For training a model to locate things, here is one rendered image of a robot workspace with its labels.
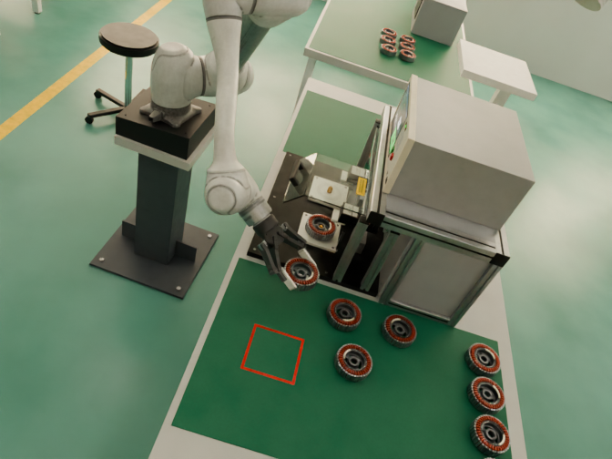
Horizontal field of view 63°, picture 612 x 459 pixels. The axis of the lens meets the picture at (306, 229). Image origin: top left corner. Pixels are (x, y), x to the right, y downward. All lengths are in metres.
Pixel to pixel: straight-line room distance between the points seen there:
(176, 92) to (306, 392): 1.20
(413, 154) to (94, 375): 1.55
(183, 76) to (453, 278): 1.21
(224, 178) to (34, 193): 1.84
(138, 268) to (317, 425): 1.45
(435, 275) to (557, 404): 1.50
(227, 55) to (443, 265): 0.90
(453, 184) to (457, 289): 0.36
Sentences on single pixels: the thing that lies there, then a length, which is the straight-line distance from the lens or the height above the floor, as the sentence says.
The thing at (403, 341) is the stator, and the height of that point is 0.78.
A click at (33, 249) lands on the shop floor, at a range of 2.74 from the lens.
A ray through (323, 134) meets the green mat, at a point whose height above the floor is 0.75.
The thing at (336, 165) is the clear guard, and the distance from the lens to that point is 1.70.
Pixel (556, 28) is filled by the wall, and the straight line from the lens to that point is 6.65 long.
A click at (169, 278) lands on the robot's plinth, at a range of 2.58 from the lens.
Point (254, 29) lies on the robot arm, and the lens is 1.71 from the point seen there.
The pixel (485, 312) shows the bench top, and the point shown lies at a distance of 1.97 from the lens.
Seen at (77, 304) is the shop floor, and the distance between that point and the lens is 2.51.
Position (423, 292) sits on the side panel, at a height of 0.85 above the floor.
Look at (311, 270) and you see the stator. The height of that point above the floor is 0.89.
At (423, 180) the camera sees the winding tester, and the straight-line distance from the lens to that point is 1.55.
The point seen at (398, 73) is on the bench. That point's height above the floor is 0.75.
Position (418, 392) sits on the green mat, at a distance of 1.62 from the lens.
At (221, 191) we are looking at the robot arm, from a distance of 1.29.
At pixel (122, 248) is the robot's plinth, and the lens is 2.70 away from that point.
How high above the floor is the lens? 2.02
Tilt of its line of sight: 42 degrees down
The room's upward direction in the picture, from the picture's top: 20 degrees clockwise
